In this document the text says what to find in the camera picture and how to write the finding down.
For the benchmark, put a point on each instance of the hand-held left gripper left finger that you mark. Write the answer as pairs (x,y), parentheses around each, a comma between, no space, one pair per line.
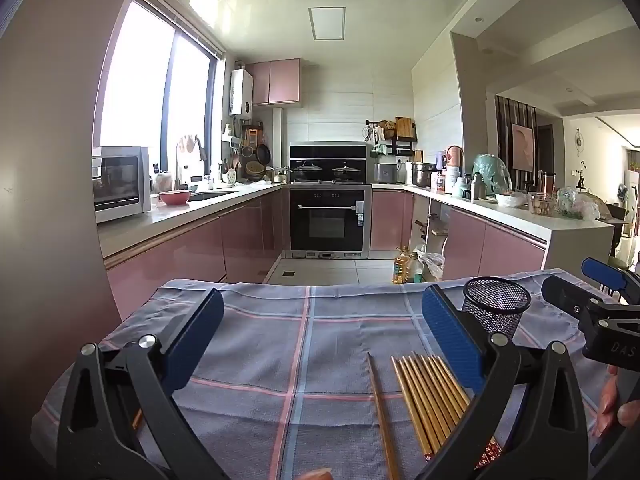
(195,335)

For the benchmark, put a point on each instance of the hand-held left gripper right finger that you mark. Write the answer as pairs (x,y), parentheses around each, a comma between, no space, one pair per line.
(450,340)

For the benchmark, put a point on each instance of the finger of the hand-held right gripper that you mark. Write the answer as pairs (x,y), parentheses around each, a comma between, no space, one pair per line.
(605,274)
(567,294)

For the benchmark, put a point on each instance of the black mesh utensil holder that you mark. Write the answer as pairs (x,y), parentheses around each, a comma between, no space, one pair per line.
(495,310)

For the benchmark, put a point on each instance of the bunch of wooden chopsticks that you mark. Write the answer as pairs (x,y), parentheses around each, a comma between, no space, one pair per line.
(425,410)

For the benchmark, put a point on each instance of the brown wooden chopstick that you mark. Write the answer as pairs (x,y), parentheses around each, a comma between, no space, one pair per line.
(136,419)
(382,420)

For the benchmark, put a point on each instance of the person's right hand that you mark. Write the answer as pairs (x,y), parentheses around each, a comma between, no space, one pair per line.
(607,402)

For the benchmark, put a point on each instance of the plastic bag of greens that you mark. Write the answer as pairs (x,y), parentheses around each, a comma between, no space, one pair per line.
(577,205)

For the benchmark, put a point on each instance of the white plastic bag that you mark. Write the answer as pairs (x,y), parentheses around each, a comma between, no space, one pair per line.
(434,266)

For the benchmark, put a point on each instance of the cooking oil bottle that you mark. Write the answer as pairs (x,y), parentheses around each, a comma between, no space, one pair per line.
(416,270)
(401,267)

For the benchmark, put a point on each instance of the pink base cabinets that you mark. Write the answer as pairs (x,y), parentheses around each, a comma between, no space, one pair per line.
(200,250)
(470,240)

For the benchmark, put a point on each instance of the clear plastic food container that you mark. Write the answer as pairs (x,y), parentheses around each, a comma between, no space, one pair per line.
(540,205)

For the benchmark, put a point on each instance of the blue plaid tablecloth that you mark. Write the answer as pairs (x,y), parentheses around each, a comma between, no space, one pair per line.
(300,340)

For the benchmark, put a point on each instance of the white bowl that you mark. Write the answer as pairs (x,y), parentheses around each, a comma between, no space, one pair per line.
(510,200)

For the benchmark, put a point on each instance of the steel thermos bottle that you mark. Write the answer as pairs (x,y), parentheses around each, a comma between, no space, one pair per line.
(478,189)

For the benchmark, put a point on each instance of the pink bowl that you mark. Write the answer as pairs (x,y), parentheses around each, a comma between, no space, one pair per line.
(175,198)

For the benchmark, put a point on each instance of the sink faucet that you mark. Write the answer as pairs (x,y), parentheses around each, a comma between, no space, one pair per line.
(178,170)

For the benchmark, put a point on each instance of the steel stock pot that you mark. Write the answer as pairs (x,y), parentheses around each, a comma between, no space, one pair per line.
(423,176)

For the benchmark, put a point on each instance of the white microwave oven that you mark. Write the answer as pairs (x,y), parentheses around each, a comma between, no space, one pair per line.
(117,185)

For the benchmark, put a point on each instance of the black built-in oven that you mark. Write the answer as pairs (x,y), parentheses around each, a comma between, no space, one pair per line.
(327,220)

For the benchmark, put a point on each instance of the pink kettle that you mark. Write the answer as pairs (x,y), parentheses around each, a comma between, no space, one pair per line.
(454,157)

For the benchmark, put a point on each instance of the silver toaster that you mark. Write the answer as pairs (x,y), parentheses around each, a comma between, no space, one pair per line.
(386,173)

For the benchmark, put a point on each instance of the hanging frying pan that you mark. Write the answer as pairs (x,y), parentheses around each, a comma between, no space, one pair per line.
(263,154)

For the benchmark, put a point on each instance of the black lidded wok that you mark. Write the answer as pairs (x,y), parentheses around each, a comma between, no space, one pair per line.
(347,172)
(307,171)

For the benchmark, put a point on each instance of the grey refrigerator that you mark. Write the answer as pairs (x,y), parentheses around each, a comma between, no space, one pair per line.
(45,185)

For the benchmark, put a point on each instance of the black range hood stove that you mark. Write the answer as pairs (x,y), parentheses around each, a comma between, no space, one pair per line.
(327,152)

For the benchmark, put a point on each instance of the white water heater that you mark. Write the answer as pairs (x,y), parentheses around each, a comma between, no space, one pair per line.
(241,92)

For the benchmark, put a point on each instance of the kitchen window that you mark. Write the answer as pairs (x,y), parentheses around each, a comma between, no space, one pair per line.
(135,85)

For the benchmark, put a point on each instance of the ceiling light panel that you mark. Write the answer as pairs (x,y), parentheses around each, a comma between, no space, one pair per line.
(327,22)

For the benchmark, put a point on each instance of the wall clock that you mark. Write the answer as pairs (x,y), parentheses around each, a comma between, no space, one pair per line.
(579,142)

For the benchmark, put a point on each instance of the framed wall art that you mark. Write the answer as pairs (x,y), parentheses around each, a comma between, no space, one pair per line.
(523,147)

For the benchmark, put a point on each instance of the wall rack with cutting boards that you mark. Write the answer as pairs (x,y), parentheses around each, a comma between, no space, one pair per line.
(405,132)

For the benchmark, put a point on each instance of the pink wall cabinets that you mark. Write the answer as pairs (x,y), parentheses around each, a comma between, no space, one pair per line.
(275,82)

